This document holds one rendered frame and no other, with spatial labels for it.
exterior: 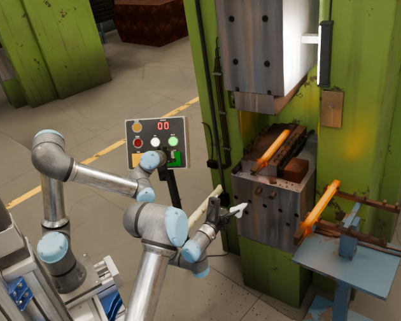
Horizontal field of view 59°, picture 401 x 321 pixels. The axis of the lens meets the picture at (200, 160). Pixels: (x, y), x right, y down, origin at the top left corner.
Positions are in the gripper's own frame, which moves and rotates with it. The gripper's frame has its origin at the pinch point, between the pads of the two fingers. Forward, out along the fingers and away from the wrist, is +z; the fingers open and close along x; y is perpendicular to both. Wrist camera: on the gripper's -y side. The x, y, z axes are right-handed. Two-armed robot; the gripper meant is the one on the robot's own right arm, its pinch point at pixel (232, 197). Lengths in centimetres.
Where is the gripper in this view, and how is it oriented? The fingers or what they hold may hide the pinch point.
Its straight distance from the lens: 160.3
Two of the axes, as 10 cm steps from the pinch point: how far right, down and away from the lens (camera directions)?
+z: 5.5, -5.2, 6.5
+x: 8.2, 2.0, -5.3
